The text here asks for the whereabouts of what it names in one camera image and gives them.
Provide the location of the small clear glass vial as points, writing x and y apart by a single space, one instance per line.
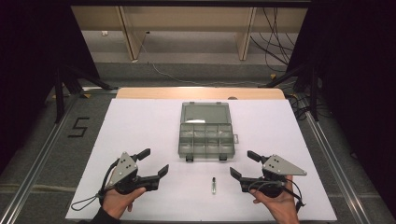
214 186

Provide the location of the person's dark left sleeve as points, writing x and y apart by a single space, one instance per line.
101 217

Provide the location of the person's left hand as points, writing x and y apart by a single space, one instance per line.
120 200

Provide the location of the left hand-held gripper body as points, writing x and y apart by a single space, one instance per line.
124 169

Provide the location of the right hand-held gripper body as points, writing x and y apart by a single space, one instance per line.
280 166

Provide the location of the person's right hand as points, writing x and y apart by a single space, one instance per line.
281 205

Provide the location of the white table sheet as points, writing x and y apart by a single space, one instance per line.
149 130

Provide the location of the clear grey compartment storage box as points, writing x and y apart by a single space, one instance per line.
206 137

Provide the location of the aluminium floor rail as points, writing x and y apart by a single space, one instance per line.
337 168
37 155

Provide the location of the black metal stand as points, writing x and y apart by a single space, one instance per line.
67 84
306 81

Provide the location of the small white wall socket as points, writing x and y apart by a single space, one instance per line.
104 33

